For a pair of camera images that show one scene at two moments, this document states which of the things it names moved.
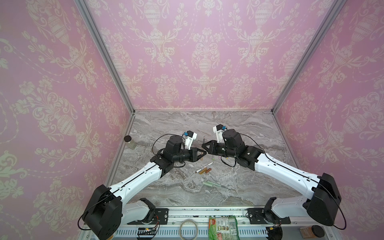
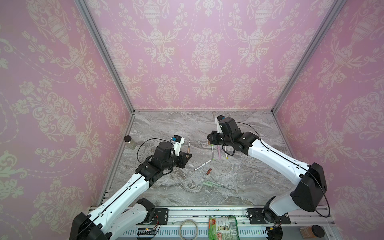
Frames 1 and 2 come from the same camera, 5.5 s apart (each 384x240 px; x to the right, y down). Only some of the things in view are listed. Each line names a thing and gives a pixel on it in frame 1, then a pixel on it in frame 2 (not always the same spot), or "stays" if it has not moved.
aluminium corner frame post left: [85, 8] stays
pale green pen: [210, 182] stays
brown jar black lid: [312, 231] stays
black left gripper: [193, 151] → [183, 159]
